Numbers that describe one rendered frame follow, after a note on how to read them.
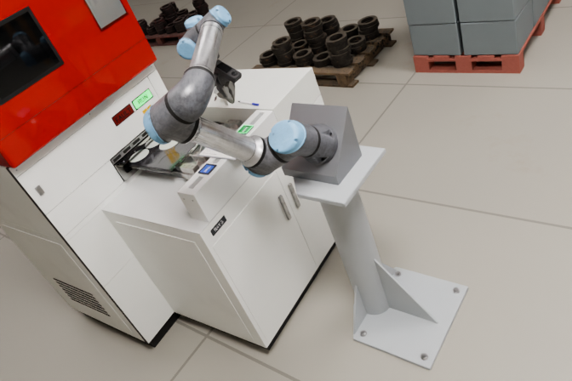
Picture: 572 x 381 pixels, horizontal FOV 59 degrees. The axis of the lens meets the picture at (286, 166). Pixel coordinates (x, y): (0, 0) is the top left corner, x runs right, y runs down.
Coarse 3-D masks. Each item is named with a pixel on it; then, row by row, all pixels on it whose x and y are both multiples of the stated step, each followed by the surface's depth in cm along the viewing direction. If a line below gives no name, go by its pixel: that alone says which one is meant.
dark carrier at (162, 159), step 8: (176, 144) 235; (184, 144) 232; (192, 144) 230; (152, 152) 236; (160, 152) 233; (168, 152) 231; (176, 152) 228; (184, 152) 226; (144, 160) 233; (152, 160) 230; (160, 160) 227; (168, 160) 225; (176, 160) 223; (160, 168) 221; (168, 168) 219
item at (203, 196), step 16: (256, 112) 220; (272, 112) 217; (256, 128) 209; (208, 160) 201; (224, 160) 197; (192, 176) 195; (208, 176) 192; (224, 176) 197; (240, 176) 204; (192, 192) 186; (208, 192) 190; (224, 192) 197; (192, 208) 192; (208, 208) 191
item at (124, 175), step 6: (144, 138) 241; (150, 138) 242; (138, 144) 238; (144, 144) 240; (132, 150) 235; (138, 150) 237; (126, 156) 232; (132, 156) 235; (120, 162) 230; (120, 168) 230; (132, 168) 236; (120, 174) 232; (126, 174) 233; (132, 174) 236; (126, 180) 234
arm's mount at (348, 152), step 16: (304, 112) 194; (320, 112) 190; (336, 112) 185; (336, 128) 184; (352, 128) 187; (352, 144) 188; (304, 160) 192; (336, 160) 183; (352, 160) 190; (304, 176) 194; (320, 176) 188; (336, 176) 183
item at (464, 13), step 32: (416, 0) 361; (448, 0) 348; (480, 0) 336; (512, 0) 324; (544, 0) 379; (416, 32) 379; (448, 32) 364; (480, 32) 350; (512, 32) 338; (416, 64) 395; (448, 64) 390; (480, 64) 374; (512, 64) 350
